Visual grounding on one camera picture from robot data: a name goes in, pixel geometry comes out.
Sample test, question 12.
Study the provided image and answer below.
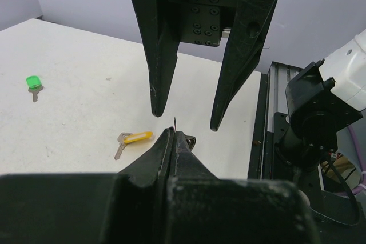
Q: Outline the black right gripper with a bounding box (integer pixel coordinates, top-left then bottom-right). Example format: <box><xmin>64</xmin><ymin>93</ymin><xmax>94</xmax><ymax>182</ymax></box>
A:
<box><xmin>132</xmin><ymin>0</ymin><xmax>277</xmax><ymax>131</ymax></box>

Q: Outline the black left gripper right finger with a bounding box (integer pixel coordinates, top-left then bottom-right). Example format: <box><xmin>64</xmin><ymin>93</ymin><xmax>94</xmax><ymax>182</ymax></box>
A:
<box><xmin>173</xmin><ymin>131</ymin><xmax>218</xmax><ymax>180</ymax></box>

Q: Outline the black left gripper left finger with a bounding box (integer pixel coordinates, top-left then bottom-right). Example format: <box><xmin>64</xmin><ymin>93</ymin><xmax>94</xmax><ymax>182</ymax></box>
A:
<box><xmin>118</xmin><ymin>128</ymin><xmax>174</xmax><ymax>181</ymax></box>

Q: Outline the small metal keyring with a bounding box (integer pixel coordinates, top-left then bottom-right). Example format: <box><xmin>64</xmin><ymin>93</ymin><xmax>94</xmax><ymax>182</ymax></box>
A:
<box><xmin>173</xmin><ymin>117</ymin><xmax>197</xmax><ymax>150</ymax></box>

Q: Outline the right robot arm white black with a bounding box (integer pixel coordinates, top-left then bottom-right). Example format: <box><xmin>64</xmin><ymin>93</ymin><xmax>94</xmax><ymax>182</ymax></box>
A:
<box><xmin>121</xmin><ymin>0</ymin><xmax>362</xmax><ymax>227</ymax></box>

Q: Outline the key with long yellow tag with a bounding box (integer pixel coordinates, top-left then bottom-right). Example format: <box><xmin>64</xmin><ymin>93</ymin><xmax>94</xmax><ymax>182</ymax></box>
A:
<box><xmin>114</xmin><ymin>131</ymin><xmax>154</xmax><ymax>161</ymax></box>

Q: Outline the key with green tag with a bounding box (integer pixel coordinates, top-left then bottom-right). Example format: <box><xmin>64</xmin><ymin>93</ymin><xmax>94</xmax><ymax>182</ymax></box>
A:
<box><xmin>26</xmin><ymin>75</ymin><xmax>44</xmax><ymax>103</ymax></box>

